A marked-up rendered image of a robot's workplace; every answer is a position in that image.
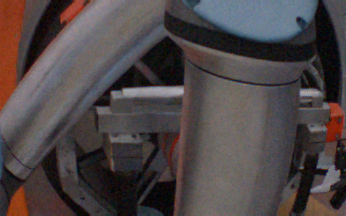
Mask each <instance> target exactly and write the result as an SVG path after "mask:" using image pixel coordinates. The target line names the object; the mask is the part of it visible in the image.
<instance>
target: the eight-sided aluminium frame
mask: <svg viewBox="0 0 346 216"><path fill-rule="evenodd" d="M309 67H310V69H311V71H312V72H313V74H314V75H315V77H316V80H318V84H319V86H320V88H321V91H322V94H323V81H322V79H321V78H320V76H319V72H317V71H316V69H315V68H314V67H313V65H312V64H310V65H309ZM301 77H302V78H303V79H302V80H303V85H302V88H305V82H308V81H307V79H306V77H305V75H304V74H303V72H302V74H301ZM56 156H57V169H58V174H59V180H60V184H61V186H62V189H63V191H64V192H66V193H67V194H68V195H69V197H70V198H71V200H74V201H75V202H77V203H78V204H79V206H81V207H82V208H83V209H84V210H86V211H87V212H88V213H89V214H90V215H91V216H117V213H116V212H117V211H116V209H114V208H113V206H112V205H109V204H108V203H107V201H105V200H104V199H102V198H101V196H99V195H98V194H97V193H96V192H95V191H94V190H92V189H91V187H89V186H88V185H87V184H86V183H85V182H84V181H83V180H82V179H81V178H80V177H78V174H77V166H76V156H75V131H74V125H73V126H72V128H71V129H70V130H68V132H67V133H66V134H65V136H64V137H63V138H61V140H60V141H59V142H58V144H57V145H56ZM305 156H306V153H305V152H304V150H303V148H302V147H301V145H300V143H299V141H298V140H297V142H296V148H295V155H294V159H293V162H292V163H291V164H290V168H289V174H288V176H289V177H288V178H287V181H286V185H285V190H284V193H283V196H282V201H281V203H280V206H281V205H282V204H283V203H284V202H285V201H286V200H287V199H288V198H289V197H290V196H291V195H292V194H293V193H294V192H295V191H296V190H297V189H298V187H299V182H300V178H301V175H302V174H301V173H300V172H299V171H298V170H299V168H300V167H303V165H304V161H305ZM292 184H293V185H292Z"/></svg>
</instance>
